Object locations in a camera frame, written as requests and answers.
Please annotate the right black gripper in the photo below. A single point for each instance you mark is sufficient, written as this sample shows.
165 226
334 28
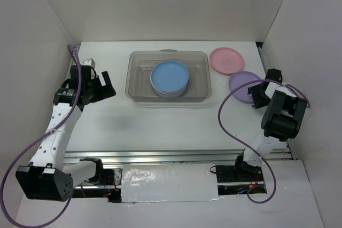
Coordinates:
258 102

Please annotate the white watermelon pattern plate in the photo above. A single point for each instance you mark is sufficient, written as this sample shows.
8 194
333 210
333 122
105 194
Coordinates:
184 93

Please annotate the clear plastic bin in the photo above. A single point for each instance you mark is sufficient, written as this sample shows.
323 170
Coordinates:
141 64

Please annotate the cream plastic plate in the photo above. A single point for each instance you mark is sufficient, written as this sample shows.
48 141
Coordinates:
166 95

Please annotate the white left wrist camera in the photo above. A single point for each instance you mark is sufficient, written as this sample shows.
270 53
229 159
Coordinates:
89 62

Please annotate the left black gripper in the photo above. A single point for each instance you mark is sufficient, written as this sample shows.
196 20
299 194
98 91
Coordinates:
106 91

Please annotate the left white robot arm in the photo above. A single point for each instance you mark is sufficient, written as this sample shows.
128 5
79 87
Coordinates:
45 177

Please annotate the orange plastic plate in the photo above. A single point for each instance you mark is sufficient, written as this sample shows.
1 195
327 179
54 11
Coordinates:
177 92

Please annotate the blue plastic plate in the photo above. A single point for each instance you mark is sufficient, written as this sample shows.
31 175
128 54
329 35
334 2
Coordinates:
169 76

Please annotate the white front cover panel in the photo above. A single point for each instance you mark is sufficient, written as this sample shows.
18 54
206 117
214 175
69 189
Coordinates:
168 183

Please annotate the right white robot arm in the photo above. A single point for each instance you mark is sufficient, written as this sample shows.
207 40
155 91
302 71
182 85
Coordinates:
281 121

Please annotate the pink plastic plate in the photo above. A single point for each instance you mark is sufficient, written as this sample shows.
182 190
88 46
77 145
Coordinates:
226 60

